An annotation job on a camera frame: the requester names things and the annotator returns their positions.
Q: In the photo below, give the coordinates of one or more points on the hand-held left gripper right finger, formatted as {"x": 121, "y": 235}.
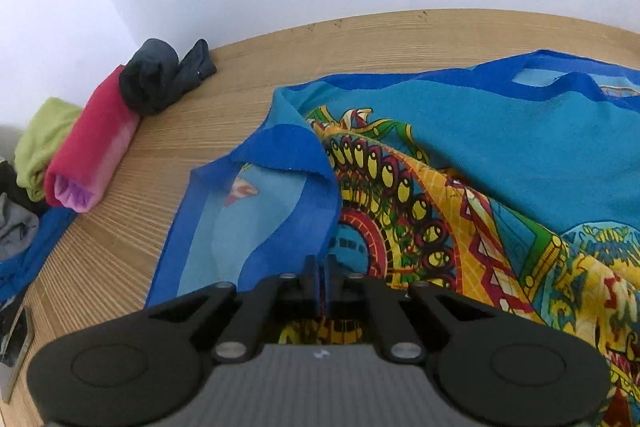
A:
{"x": 330, "y": 288}

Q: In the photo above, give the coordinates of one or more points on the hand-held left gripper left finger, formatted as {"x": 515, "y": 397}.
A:
{"x": 312, "y": 288}

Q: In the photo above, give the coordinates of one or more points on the colourful patterned cloth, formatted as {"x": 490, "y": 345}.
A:
{"x": 500, "y": 147}

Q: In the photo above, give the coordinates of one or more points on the pink rolled cloth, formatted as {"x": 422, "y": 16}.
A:
{"x": 95, "y": 142}

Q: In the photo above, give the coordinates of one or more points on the dark grey rolled cloth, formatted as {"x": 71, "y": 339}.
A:
{"x": 150, "y": 77}

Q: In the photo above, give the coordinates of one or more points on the plain blue cloth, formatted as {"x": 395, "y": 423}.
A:
{"x": 35, "y": 252}

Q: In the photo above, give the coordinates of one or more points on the smartphone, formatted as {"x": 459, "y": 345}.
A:
{"x": 15, "y": 342}

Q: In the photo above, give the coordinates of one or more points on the green folded cloth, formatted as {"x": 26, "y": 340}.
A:
{"x": 42, "y": 137}

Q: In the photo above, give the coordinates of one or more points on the black cloth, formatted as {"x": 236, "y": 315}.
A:
{"x": 10, "y": 179}

